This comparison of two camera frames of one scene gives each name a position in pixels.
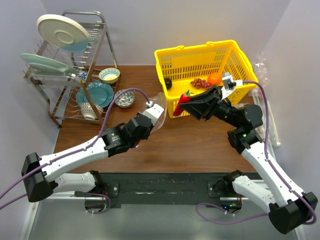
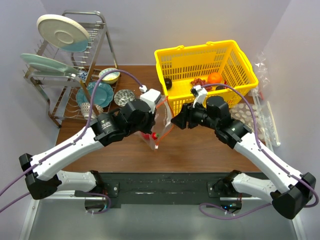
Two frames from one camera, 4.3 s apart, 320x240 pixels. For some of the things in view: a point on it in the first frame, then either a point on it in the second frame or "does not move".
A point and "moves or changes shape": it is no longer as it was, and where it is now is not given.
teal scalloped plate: [101, 92] does not move
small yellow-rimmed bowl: [109, 75] does not move
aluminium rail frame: [68, 215] does not move
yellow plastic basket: [193, 68] does not move
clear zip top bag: [159, 100] moves or changes shape
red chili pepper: [185, 98] -> [154, 135]
